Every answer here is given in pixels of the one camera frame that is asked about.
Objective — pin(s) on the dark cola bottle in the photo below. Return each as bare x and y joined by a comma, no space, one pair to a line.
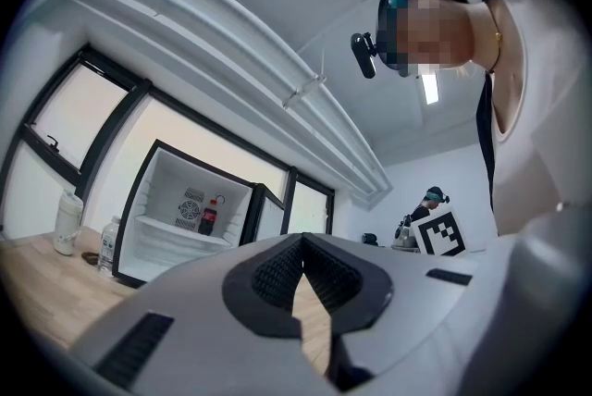
207,218

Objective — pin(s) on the clear water bottle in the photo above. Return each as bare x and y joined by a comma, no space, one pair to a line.
108,248

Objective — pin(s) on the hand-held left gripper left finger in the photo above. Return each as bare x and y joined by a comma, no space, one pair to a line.
199,315

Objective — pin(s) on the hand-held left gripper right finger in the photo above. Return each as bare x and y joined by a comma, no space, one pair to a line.
416,306

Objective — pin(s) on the person's body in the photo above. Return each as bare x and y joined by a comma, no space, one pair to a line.
532,116

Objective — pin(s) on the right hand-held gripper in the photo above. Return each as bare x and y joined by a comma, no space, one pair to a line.
439,234

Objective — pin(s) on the black head camera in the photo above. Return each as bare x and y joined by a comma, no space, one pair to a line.
365,56

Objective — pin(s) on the ceiling light panel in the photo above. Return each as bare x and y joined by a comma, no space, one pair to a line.
429,89

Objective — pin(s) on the black mini fridge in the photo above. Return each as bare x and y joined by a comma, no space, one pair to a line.
171,181

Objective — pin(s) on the white ceiling pipe run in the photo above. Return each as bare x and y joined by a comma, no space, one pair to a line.
208,28

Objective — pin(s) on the black framed window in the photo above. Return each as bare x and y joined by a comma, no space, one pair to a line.
83,107
310,209

